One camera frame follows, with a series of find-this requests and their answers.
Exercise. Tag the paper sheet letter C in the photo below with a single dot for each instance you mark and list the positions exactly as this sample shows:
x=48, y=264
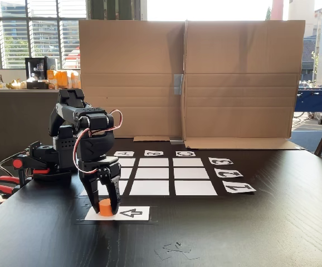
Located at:
x=185, y=153

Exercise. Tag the paper sheet number 3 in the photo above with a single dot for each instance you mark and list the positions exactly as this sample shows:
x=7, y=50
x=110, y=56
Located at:
x=220, y=161

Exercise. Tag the brown cardboard box screen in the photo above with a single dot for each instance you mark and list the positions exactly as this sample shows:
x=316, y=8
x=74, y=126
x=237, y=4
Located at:
x=233, y=83

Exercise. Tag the black countertop fridge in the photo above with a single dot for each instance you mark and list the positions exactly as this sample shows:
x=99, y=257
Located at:
x=38, y=72

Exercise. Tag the white nine-square grid sheet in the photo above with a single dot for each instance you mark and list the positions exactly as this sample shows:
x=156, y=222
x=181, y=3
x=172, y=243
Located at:
x=152, y=187

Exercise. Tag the paper sheet letter A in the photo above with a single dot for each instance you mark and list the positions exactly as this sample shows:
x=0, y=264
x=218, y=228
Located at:
x=124, y=153

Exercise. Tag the paper sheet number 1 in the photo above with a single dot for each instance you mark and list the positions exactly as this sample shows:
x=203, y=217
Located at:
x=239, y=187

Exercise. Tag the black red bar clamp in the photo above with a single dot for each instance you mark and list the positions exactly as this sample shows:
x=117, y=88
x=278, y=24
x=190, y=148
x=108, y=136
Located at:
x=42, y=172

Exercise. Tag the paper sheet letter B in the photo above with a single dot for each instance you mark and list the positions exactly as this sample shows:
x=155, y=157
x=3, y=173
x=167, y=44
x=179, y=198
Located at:
x=153, y=153

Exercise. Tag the round orange token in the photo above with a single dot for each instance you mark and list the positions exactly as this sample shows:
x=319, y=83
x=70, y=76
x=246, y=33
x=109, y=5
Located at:
x=106, y=208

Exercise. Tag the grey duct tape strip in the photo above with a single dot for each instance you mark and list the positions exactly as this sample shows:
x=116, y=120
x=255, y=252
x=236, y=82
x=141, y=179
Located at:
x=178, y=83
x=176, y=140

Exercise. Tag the blue foosball table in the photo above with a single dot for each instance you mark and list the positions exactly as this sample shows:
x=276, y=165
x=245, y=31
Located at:
x=317, y=100

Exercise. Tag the bunch of bananas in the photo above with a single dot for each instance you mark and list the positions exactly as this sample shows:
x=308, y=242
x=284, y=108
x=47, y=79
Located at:
x=16, y=84

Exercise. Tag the white arrow paper sheet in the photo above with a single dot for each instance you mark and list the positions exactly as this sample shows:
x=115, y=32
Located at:
x=133, y=213

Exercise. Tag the orange drink carton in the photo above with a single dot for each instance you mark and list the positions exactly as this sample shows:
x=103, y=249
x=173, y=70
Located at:
x=75, y=80
x=51, y=79
x=62, y=80

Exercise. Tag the dark grey counter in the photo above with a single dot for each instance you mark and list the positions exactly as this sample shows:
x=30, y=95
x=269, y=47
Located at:
x=13, y=125

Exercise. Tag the paper sheet number 2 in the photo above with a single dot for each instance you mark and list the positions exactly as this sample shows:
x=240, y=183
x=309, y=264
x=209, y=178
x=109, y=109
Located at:
x=228, y=173

